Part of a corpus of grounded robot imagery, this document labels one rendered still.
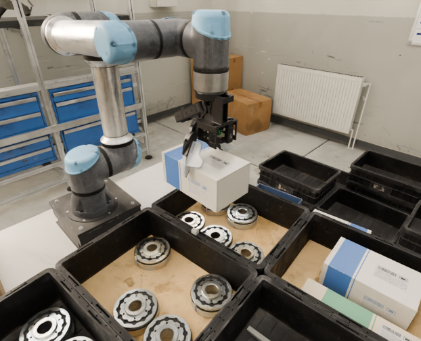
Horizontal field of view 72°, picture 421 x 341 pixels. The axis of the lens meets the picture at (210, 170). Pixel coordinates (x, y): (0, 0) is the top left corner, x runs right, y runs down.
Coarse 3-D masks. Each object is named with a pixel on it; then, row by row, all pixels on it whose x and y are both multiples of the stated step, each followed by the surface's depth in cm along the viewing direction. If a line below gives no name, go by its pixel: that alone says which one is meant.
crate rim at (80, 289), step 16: (144, 208) 88; (176, 224) 82; (96, 240) 77; (224, 256) 72; (64, 272) 68; (256, 272) 68; (80, 288) 64; (240, 288) 64; (96, 304) 61; (112, 320) 58; (128, 336) 55
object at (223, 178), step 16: (176, 160) 73; (208, 160) 72; (224, 160) 72; (240, 160) 72; (176, 176) 75; (192, 176) 70; (208, 176) 66; (224, 176) 66; (240, 176) 70; (192, 192) 73; (208, 192) 68; (224, 192) 68; (240, 192) 73
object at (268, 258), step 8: (248, 184) 100; (176, 192) 96; (264, 192) 96; (160, 200) 92; (280, 200) 93; (288, 200) 92; (160, 208) 88; (304, 208) 88; (168, 216) 85; (304, 216) 85; (184, 224) 82; (296, 224) 82; (200, 232) 80; (288, 232) 80; (208, 240) 77; (216, 240) 77; (280, 240) 77; (224, 248) 74; (240, 256) 72; (272, 256) 72; (248, 264) 70; (256, 264) 70; (264, 264) 70
